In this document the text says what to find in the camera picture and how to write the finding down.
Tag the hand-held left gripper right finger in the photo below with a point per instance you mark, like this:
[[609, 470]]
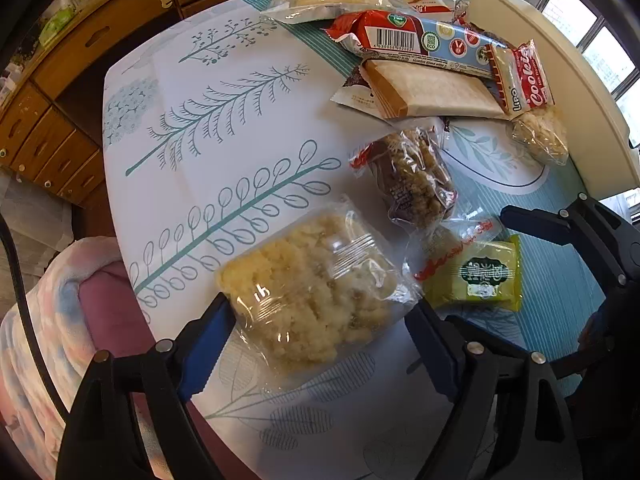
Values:
[[435, 355]]

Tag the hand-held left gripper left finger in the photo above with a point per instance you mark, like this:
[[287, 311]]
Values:
[[207, 355]]

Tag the teal leaf-print tablecloth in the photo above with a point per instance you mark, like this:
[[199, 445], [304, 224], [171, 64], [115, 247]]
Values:
[[210, 125]]

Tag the brown crumb snack packet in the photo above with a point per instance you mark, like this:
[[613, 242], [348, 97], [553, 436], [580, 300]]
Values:
[[415, 180]]

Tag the wooden desk with drawers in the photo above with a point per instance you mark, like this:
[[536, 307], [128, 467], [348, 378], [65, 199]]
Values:
[[100, 35]]

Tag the clear packet with red print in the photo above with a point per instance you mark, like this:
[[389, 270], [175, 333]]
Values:
[[450, 250]]

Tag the tan paper-look snack packet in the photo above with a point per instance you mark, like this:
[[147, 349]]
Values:
[[435, 92]]

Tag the metal window grille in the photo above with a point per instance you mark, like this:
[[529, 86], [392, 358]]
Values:
[[590, 15]]

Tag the white and brown snack packet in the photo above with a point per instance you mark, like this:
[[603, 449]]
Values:
[[352, 92]]

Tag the small yellow crumb snack packet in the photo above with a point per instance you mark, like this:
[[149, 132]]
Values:
[[542, 132]]

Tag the red and blue biscuit packet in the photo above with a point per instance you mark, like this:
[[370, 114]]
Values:
[[415, 35]]

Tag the white plastic tray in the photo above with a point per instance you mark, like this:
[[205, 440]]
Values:
[[565, 60]]

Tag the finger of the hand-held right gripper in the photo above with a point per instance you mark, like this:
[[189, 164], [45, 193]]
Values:
[[585, 355], [540, 222]]

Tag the green snack packet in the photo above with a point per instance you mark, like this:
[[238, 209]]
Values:
[[480, 280]]

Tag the red and white cookie packet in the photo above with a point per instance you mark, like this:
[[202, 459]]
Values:
[[522, 82]]

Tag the large yellow crumb snack packet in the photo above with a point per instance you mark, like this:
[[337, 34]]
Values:
[[310, 295]]

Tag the white sandwich bread packet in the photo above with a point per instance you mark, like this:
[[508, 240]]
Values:
[[320, 0]]

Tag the pastel floral blanket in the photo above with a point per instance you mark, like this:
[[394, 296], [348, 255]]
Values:
[[35, 350]]

